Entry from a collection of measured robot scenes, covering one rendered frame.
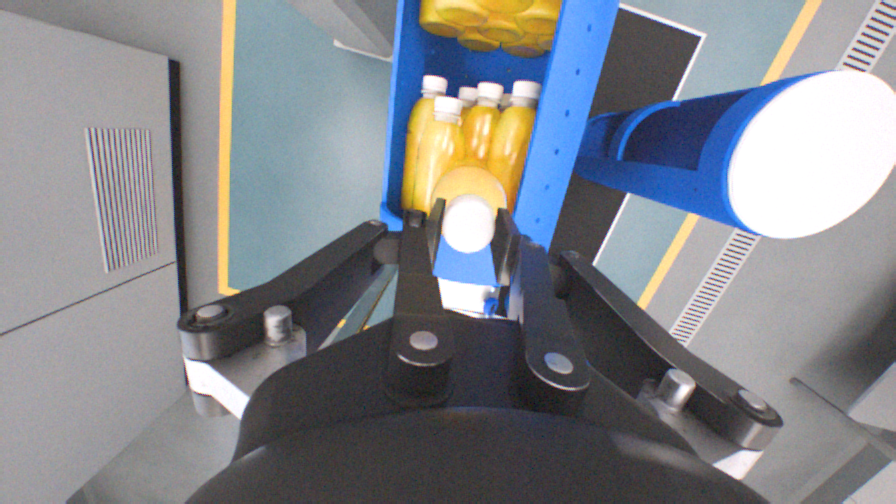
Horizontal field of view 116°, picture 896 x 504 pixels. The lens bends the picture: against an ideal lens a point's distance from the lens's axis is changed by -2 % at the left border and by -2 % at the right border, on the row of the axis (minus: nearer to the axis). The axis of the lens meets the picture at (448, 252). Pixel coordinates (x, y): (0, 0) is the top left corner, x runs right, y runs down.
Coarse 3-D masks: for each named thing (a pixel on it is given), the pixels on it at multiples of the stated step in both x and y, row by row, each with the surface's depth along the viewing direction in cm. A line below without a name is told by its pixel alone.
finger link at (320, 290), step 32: (384, 224) 14; (320, 256) 10; (352, 256) 11; (256, 288) 8; (288, 288) 8; (320, 288) 9; (352, 288) 11; (192, 320) 6; (224, 320) 6; (256, 320) 7; (320, 320) 9; (192, 352) 6; (224, 352) 6
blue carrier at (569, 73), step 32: (416, 0) 43; (576, 0) 29; (608, 0) 31; (416, 32) 45; (576, 32) 30; (608, 32) 34; (416, 64) 48; (448, 64) 52; (480, 64) 54; (512, 64) 53; (544, 64) 50; (576, 64) 32; (416, 96) 50; (448, 96) 54; (544, 96) 32; (576, 96) 34; (544, 128) 33; (576, 128) 36; (544, 160) 35; (384, 192) 48; (544, 192) 37; (544, 224) 40; (448, 256) 38; (480, 256) 37
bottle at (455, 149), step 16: (448, 112) 41; (432, 128) 41; (448, 128) 41; (432, 144) 41; (448, 144) 41; (464, 144) 43; (416, 160) 45; (432, 160) 42; (448, 160) 42; (416, 176) 44; (432, 176) 43; (416, 192) 45; (416, 208) 45
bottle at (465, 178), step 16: (464, 160) 35; (448, 176) 26; (464, 176) 25; (480, 176) 25; (432, 192) 27; (448, 192) 24; (464, 192) 23; (480, 192) 23; (496, 192) 24; (496, 208) 24
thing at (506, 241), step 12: (504, 216) 19; (504, 228) 17; (516, 228) 17; (492, 240) 22; (504, 240) 16; (516, 240) 15; (492, 252) 20; (504, 252) 16; (516, 252) 16; (504, 264) 16; (504, 276) 16
